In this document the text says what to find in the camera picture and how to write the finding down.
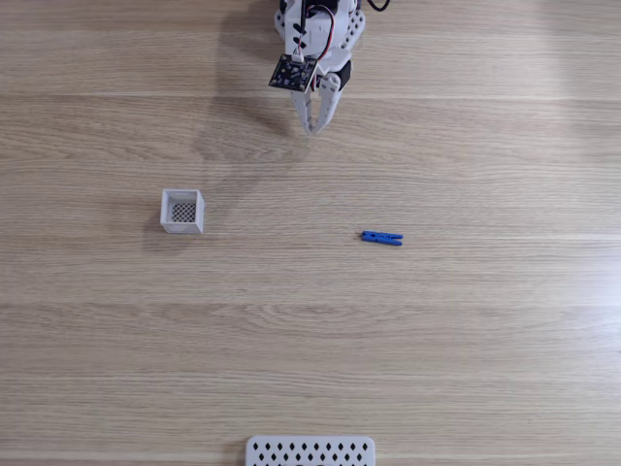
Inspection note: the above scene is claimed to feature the blue clothes peg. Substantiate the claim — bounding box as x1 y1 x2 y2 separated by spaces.
360 230 405 250

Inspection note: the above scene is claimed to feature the red white servo cable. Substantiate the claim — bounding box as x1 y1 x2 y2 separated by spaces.
310 3 338 91

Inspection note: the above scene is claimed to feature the black camera circuit board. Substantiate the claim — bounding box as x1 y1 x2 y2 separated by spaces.
268 53 322 94

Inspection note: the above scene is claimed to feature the small white mesh crate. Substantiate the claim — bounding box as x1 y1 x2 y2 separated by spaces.
159 188 207 236

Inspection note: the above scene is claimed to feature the black camera cable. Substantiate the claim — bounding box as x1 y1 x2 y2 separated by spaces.
292 0 310 63

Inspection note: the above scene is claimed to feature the white perforated plate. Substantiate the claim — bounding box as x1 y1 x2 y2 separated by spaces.
245 435 377 466

